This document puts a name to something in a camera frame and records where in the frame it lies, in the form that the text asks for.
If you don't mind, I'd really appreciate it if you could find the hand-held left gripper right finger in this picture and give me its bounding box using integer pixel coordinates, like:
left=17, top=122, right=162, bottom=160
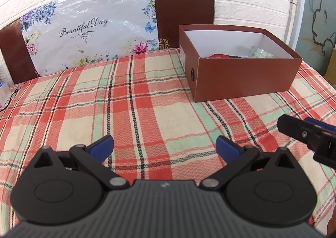
left=199, top=135, right=301, bottom=191

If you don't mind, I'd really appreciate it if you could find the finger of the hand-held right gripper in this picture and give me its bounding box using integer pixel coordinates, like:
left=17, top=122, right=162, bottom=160
left=304, top=117, right=336, bottom=134
left=277, top=114, right=336, bottom=169

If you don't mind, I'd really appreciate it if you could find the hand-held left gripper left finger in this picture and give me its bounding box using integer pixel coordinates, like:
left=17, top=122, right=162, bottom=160
left=31, top=134, right=130, bottom=191

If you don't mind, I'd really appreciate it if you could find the brown cardboard box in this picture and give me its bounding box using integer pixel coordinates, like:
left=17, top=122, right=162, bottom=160
left=178, top=24, right=303, bottom=103

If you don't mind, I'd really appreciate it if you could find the red plaid bed sheet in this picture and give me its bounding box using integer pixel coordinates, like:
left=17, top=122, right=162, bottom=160
left=0, top=47, right=336, bottom=238

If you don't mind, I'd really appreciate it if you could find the large tan cardboard box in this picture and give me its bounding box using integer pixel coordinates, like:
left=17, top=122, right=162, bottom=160
left=325, top=47, right=336, bottom=83

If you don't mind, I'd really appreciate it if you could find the teal patterned item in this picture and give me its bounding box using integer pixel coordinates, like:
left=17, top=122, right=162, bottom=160
left=248, top=45, right=278, bottom=59

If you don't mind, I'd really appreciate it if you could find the glass door with cartoon drawing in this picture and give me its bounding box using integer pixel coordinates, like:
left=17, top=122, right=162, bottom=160
left=291, top=0, right=336, bottom=81

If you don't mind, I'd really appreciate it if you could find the floral plastic bedding bag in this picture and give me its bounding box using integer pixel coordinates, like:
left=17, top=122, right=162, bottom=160
left=20, top=0, right=161, bottom=77

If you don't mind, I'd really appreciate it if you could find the light blue box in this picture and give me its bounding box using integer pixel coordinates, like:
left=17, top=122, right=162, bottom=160
left=0, top=82, right=11, bottom=109

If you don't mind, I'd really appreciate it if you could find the brown wooden headboard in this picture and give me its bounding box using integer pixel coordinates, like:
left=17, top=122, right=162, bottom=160
left=0, top=0, right=217, bottom=85

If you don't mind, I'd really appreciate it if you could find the black cable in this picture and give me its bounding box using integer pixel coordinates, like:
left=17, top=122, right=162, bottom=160
left=0, top=88, right=19, bottom=112

